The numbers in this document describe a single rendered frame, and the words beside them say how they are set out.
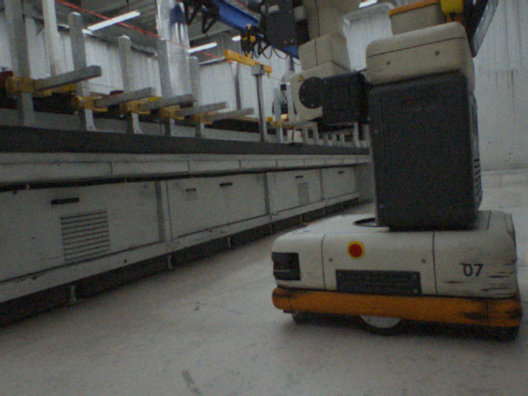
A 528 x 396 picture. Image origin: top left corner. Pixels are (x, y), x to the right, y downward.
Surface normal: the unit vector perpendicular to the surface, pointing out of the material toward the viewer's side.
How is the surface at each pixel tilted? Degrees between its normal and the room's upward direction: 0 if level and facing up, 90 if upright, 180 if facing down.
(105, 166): 90
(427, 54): 90
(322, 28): 90
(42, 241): 90
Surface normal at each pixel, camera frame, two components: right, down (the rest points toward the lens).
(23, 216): 0.88, -0.03
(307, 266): -0.47, 0.09
